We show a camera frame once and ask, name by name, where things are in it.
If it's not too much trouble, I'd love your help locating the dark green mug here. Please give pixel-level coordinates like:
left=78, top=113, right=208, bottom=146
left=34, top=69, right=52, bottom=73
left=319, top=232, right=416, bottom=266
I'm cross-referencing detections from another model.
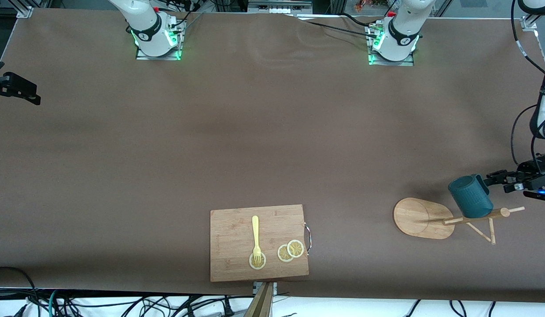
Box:
left=448, top=173, right=494, bottom=220

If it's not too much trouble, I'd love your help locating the wooden mug rack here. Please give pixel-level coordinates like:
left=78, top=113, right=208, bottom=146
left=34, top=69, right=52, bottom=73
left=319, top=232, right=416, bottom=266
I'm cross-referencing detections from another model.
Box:
left=393, top=198, right=526, bottom=245

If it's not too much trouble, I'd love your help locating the yellow plastic fork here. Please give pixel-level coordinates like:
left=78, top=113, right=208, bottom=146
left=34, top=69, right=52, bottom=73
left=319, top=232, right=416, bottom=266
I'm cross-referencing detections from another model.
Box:
left=252, top=215, right=262, bottom=266

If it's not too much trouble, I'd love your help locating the bamboo cutting board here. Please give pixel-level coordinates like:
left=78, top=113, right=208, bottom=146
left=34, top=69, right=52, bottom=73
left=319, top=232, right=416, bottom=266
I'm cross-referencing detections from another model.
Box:
left=210, top=204, right=312, bottom=283

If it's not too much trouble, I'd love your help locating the white power strip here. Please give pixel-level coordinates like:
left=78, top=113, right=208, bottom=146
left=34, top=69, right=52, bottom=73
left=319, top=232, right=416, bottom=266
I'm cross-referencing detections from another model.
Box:
left=248, top=0, right=313, bottom=15

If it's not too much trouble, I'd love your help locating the wooden bar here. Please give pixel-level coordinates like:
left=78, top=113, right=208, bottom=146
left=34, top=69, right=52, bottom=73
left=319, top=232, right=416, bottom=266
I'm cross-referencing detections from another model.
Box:
left=244, top=282, right=274, bottom=317

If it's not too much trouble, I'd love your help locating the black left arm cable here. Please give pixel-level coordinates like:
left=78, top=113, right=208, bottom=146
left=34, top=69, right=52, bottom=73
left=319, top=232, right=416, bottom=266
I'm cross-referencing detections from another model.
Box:
left=510, top=0, right=545, bottom=167

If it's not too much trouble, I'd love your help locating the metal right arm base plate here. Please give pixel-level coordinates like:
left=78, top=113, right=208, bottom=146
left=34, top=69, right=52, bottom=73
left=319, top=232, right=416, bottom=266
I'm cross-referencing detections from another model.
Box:
left=135, top=20, right=184, bottom=61

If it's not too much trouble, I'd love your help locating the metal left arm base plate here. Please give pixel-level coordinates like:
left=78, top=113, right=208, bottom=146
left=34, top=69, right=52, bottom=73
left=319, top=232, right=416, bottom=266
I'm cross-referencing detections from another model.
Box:
left=367, top=24, right=415, bottom=66

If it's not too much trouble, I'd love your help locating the thick black floor cable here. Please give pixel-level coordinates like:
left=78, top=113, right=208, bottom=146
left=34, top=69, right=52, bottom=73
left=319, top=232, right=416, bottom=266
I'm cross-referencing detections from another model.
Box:
left=0, top=266, right=41, bottom=317

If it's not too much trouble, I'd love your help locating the short black table cable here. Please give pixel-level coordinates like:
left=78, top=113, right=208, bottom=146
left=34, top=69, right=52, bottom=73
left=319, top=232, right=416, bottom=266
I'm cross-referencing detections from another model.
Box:
left=341, top=12, right=379, bottom=28

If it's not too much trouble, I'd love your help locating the long black table cable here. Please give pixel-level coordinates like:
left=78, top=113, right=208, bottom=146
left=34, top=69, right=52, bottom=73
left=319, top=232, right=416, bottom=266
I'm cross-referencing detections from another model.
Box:
left=295, top=16, right=379, bottom=39

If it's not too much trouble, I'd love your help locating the small metal bracket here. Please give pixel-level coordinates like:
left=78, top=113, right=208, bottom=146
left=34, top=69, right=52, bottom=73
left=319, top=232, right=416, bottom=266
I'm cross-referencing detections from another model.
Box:
left=253, top=282, right=278, bottom=296

